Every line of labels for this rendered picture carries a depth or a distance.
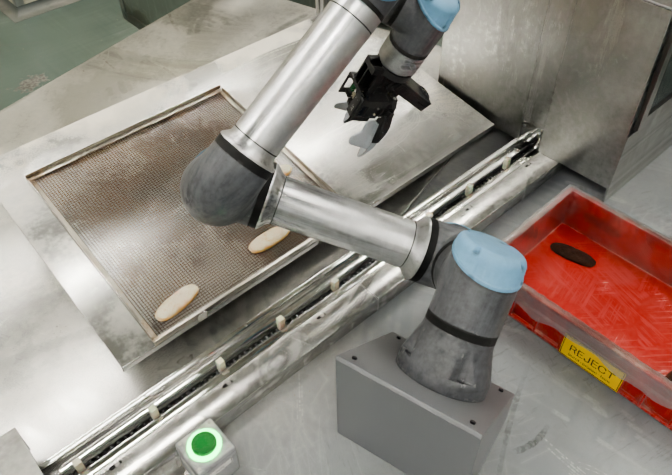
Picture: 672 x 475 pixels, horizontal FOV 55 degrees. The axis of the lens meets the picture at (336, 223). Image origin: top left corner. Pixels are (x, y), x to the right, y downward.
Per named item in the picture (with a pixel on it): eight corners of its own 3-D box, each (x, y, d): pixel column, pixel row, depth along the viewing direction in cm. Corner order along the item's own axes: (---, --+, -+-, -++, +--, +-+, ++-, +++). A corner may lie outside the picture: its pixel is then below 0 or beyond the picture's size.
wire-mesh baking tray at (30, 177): (155, 346, 118) (154, 342, 117) (26, 179, 139) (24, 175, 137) (355, 215, 142) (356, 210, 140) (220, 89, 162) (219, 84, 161)
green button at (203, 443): (201, 464, 102) (199, 459, 101) (187, 446, 104) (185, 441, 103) (222, 447, 104) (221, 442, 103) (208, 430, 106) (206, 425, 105)
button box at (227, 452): (206, 507, 107) (195, 478, 100) (180, 473, 112) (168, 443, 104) (246, 474, 111) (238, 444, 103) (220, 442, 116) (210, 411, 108)
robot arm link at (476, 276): (437, 322, 95) (472, 237, 93) (418, 294, 108) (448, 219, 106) (511, 346, 97) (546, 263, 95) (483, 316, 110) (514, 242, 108)
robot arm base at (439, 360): (498, 393, 106) (522, 338, 104) (463, 410, 93) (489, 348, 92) (421, 349, 114) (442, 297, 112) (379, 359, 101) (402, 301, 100)
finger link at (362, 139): (337, 155, 125) (351, 113, 120) (363, 155, 128) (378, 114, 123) (344, 165, 123) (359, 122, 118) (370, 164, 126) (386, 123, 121)
